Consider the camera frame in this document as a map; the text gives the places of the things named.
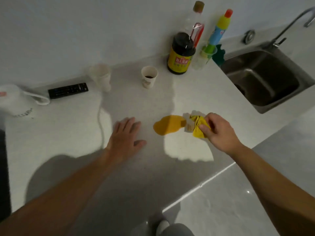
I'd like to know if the person's right hand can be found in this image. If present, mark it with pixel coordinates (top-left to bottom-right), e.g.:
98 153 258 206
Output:
199 113 243 155

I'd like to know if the person's left hand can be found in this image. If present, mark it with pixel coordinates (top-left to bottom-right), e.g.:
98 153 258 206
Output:
105 117 147 162

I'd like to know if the yellow stained paper towel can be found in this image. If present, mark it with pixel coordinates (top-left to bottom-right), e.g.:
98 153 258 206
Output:
183 110 212 138

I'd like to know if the person's right forearm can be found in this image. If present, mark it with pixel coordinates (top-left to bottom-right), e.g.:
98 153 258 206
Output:
230 144 315 236

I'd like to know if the person's left forearm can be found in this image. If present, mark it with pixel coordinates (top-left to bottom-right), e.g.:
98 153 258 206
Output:
0 148 118 236

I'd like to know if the yellow liquid spill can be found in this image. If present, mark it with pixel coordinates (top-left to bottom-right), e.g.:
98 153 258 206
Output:
153 115 187 136

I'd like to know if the white paper cup with liquid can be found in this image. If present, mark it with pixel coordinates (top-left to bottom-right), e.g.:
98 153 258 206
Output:
141 66 158 89

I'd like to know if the translucent white plastic cup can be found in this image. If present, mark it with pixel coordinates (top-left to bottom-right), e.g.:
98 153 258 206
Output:
89 63 112 92

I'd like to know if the black remote control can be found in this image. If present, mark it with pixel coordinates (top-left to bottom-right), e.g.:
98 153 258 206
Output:
48 83 89 99

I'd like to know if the clear plastic cup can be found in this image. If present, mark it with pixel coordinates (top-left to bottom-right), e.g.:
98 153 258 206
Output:
191 44 218 71

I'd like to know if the dark green sponge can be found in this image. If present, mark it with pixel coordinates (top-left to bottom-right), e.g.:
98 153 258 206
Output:
212 44 225 67

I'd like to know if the person's grey shoe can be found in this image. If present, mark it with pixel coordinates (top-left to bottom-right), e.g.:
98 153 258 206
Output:
147 213 170 236

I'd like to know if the stainless steel sink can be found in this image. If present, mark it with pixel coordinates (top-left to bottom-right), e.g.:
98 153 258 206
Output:
220 45 315 114

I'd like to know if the dark soy sauce bottle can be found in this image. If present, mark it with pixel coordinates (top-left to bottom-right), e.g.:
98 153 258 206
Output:
167 32 196 75

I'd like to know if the person's grey trouser leg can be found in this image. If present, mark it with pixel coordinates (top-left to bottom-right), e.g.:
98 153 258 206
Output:
160 223 195 236

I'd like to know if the blue yellow cleaner bottle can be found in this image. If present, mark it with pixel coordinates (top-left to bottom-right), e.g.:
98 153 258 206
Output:
204 9 233 54

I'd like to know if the round chrome sink knob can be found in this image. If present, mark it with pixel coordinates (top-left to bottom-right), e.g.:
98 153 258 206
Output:
243 30 255 45

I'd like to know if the clear bottle with cork cap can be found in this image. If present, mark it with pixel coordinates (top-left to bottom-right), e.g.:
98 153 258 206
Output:
181 0 205 48

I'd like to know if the white electric kettle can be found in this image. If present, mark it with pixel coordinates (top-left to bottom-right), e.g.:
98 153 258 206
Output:
0 84 51 118

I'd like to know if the chrome faucet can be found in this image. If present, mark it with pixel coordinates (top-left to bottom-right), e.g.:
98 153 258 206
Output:
269 6 315 48

